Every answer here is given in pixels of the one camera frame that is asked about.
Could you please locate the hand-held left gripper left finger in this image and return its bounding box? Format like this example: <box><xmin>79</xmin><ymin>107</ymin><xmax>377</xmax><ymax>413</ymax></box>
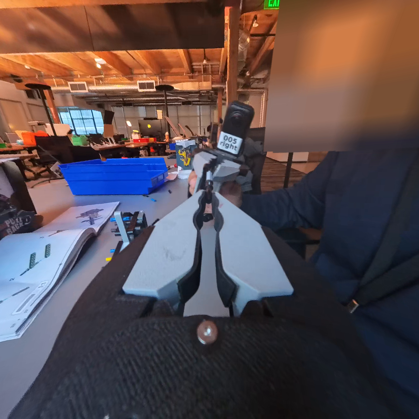
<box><xmin>122</xmin><ymin>190</ymin><xmax>205</xmax><ymax>316</ymax></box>

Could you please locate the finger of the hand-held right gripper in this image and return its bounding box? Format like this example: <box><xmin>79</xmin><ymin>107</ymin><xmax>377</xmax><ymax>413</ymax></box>
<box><xmin>192</xmin><ymin>151</ymin><xmax>218</xmax><ymax>196</ymax></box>
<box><xmin>212</xmin><ymin>158</ymin><xmax>245</xmax><ymax>183</ymax></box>

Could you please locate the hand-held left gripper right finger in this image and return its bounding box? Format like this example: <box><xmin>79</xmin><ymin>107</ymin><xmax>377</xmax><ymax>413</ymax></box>
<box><xmin>212</xmin><ymin>192</ymin><xmax>294</xmax><ymax>317</ymax></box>

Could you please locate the person's right forearm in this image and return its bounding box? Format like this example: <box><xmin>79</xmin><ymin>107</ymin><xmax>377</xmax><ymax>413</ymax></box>
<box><xmin>240</xmin><ymin>151</ymin><xmax>338</xmax><ymax>230</ymax></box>

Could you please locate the black lego chassis assembly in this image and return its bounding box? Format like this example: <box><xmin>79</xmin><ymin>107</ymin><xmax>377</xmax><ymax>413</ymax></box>
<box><xmin>111</xmin><ymin>210</ymin><xmax>148</xmax><ymax>245</ymax></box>

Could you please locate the open lego instruction booklet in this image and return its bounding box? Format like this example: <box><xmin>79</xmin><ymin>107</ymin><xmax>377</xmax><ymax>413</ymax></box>
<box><xmin>0</xmin><ymin>201</ymin><xmax>120</xmax><ymax>343</ymax></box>

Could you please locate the dark lego set box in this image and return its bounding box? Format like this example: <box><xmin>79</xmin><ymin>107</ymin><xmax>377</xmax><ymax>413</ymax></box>
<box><xmin>0</xmin><ymin>160</ymin><xmax>37</xmax><ymax>240</ymax></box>

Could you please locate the person's right hand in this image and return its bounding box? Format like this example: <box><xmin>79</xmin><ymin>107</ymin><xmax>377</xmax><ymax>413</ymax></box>
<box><xmin>187</xmin><ymin>170</ymin><xmax>243</xmax><ymax>208</ymax></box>

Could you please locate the colourful printed box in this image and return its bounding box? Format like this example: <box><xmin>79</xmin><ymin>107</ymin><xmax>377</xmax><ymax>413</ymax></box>
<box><xmin>175</xmin><ymin>139</ymin><xmax>198</xmax><ymax>171</ymax></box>

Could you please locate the dark computer monitor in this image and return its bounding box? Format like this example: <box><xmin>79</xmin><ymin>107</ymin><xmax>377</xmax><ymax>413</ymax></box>
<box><xmin>138</xmin><ymin>119</ymin><xmax>164</xmax><ymax>137</ymax></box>

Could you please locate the black floor lamp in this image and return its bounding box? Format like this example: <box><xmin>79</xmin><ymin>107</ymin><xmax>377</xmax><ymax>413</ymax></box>
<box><xmin>155</xmin><ymin>84</ymin><xmax>175</xmax><ymax>131</ymax></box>
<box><xmin>24</xmin><ymin>83</ymin><xmax>59</xmax><ymax>137</ymax></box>

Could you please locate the blue plastic bin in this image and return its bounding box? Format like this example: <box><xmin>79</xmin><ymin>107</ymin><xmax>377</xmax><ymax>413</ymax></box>
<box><xmin>58</xmin><ymin>157</ymin><xmax>169</xmax><ymax>184</ymax></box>
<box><xmin>67</xmin><ymin>177</ymin><xmax>165</xmax><ymax>196</ymax></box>

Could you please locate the person's torso navy jacket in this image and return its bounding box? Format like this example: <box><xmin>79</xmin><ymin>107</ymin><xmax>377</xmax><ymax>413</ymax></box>
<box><xmin>307</xmin><ymin>137</ymin><xmax>419</xmax><ymax>419</ymax></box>

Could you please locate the large paned window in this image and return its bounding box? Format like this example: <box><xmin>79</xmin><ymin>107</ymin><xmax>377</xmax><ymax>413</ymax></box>
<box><xmin>58</xmin><ymin>107</ymin><xmax>105</xmax><ymax>135</ymax></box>

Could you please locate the black office chair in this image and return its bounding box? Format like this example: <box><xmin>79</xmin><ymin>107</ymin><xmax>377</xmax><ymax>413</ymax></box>
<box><xmin>34</xmin><ymin>135</ymin><xmax>74</xmax><ymax>180</ymax></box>

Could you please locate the orange storage bin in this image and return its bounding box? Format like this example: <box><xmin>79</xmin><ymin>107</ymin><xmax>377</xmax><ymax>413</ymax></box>
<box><xmin>21</xmin><ymin>131</ymin><xmax>50</xmax><ymax>146</ymax></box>

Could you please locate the wooden support post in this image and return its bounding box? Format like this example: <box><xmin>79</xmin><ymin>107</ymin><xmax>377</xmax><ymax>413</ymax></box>
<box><xmin>225</xmin><ymin>6</ymin><xmax>242</xmax><ymax>106</ymax></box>

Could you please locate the black shoulder strap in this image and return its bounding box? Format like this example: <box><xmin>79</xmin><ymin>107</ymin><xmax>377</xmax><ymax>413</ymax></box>
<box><xmin>347</xmin><ymin>156</ymin><xmax>419</xmax><ymax>315</ymax></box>

